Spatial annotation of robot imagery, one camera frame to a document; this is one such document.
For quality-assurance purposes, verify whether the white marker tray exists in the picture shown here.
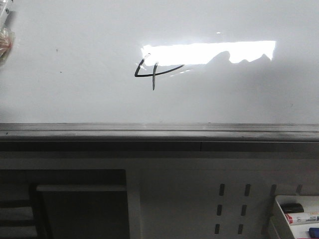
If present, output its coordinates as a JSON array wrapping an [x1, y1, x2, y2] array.
[[270, 195, 319, 239]]

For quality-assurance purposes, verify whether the dark cabinet with white shelf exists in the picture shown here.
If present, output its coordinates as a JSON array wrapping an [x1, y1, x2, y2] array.
[[0, 169, 130, 239]]

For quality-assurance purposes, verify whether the red capped white marker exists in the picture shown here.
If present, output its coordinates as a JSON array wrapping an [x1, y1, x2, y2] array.
[[285, 212, 319, 226]]

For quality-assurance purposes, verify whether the blue capped marker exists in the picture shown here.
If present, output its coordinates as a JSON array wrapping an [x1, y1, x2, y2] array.
[[309, 228, 319, 239]]

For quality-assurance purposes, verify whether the dark whiteboard bottom frame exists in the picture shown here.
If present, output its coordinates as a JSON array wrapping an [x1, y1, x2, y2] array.
[[0, 123, 319, 151]]

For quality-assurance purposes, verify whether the white whiteboard surface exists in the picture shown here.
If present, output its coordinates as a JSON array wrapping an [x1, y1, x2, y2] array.
[[0, 0, 319, 123]]

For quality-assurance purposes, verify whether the black marker in tray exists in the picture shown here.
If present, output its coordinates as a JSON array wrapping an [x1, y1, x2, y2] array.
[[280, 203, 304, 214]]

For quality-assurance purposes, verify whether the taped whiteboard marker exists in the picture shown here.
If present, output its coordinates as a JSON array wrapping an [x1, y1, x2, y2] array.
[[0, 0, 14, 66]]

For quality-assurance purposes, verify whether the white perforated metal panel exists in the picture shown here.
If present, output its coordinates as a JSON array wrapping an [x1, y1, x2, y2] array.
[[0, 152, 319, 239]]

